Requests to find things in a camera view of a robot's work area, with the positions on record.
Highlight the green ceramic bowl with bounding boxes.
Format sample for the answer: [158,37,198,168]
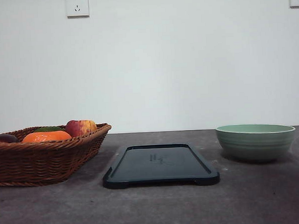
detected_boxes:
[215,123,295,161]

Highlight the brown wicker basket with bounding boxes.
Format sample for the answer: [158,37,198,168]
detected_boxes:
[0,123,111,187]

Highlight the dark blue rectangular tray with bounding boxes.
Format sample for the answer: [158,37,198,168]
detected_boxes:
[103,143,220,190]

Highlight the red yellow apple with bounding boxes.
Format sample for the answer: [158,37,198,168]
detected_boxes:
[66,119,97,137]

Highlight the green avocado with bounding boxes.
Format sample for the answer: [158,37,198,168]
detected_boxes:
[34,126,65,132]

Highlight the orange tangerine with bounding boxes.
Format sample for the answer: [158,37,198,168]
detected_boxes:
[22,131,72,143]

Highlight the dark purple eggplant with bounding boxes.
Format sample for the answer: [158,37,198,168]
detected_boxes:
[0,134,18,143]

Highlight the white wall socket left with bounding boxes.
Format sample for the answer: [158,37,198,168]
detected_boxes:
[65,0,90,19]

